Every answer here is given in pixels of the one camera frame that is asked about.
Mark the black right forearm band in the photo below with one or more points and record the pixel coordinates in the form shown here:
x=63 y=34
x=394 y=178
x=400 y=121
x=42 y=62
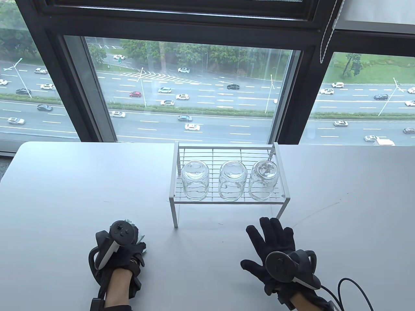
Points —
x=328 y=306

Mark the person's right hand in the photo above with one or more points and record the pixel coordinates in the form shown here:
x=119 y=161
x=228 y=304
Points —
x=275 y=239

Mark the green fish scale cleaning cloth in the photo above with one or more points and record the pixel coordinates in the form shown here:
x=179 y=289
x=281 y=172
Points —
x=141 y=241

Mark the clear glass jar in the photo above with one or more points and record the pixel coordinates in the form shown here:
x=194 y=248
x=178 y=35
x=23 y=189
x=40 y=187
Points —
x=263 y=181
x=232 y=181
x=195 y=181

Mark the person's left hand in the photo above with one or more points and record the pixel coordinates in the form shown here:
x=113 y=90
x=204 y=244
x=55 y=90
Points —
x=126 y=256

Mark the person's left forearm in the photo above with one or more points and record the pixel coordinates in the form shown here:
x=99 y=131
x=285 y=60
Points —
x=118 y=288

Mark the black left forearm band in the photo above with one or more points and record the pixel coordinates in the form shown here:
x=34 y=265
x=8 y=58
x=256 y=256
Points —
x=97 y=304

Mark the person's right forearm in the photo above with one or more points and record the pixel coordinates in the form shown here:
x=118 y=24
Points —
x=304 y=305

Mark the white roller blind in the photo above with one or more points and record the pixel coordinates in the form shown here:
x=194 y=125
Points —
x=379 y=11

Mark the black window frame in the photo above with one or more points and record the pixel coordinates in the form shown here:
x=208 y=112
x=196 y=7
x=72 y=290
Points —
x=181 y=27

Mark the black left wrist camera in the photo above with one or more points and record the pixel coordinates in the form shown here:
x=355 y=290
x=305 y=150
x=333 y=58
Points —
x=136 y=285

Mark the black white hand controller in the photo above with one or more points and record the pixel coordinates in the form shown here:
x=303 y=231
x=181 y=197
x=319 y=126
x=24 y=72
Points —
x=123 y=231
x=278 y=265

